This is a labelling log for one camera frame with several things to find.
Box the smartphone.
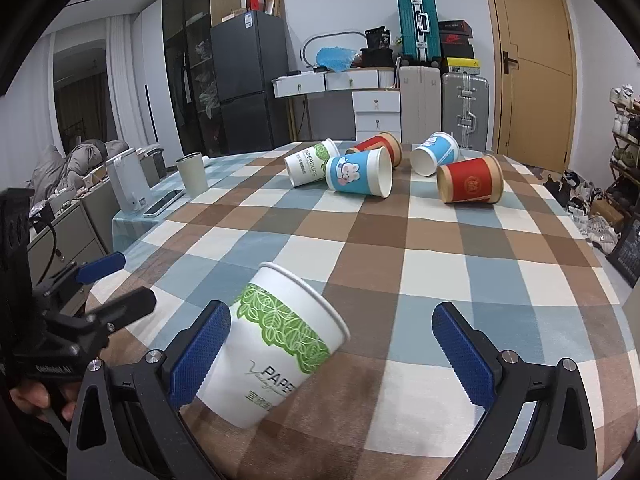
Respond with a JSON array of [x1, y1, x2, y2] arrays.
[[144, 190, 184, 217]]

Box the person's left hand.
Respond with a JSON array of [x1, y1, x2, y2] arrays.
[[10, 380, 80, 422]]

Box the blue plastic bag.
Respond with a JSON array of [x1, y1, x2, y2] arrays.
[[316, 47, 359, 73]]

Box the red cup behind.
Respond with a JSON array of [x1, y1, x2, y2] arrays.
[[346, 131, 402, 168]]

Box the white tumbler mug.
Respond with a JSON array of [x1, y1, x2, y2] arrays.
[[176, 152, 208, 198]]

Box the black refrigerator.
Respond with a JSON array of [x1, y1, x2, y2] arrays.
[[210, 11, 291, 154]]

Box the stack of shoe boxes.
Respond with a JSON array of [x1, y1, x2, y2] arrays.
[[438, 20, 476, 68]]

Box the beige suitcase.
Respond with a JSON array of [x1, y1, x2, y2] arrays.
[[399, 66, 442, 144]]

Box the blue white paper cup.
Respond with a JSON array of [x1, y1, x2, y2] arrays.
[[410, 131, 460, 177]]

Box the shoe rack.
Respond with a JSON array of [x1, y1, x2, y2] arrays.
[[606, 84, 639, 216]]

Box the white drawer desk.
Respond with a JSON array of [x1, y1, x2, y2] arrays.
[[272, 67, 401, 141]]

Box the checkered tablecloth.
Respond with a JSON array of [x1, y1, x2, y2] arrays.
[[87, 145, 639, 479]]

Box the black printed bag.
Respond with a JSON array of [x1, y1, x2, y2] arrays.
[[606, 214, 640, 288]]

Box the teal suitcase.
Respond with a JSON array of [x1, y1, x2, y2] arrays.
[[397, 0, 442, 68]]

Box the red gold paper cup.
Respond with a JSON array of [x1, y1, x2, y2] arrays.
[[436, 155, 504, 204]]

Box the white appliance box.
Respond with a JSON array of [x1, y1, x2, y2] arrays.
[[105, 148, 152, 212]]

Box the blue rabbit paper cup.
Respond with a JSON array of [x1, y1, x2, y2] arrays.
[[326, 148, 393, 198]]

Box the silver suitcase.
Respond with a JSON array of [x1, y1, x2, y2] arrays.
[[442, 73, 490, 152]]

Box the dark glass cabinet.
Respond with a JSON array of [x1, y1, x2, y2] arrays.
[[162, 0, 240, 157]]

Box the white green paper cup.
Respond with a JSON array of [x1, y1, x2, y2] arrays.
[[198, 262, 350, 429], [284, 139, 340, 188]]

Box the wooden door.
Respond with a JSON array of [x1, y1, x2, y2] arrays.
[[488, 0, 577, 172]]

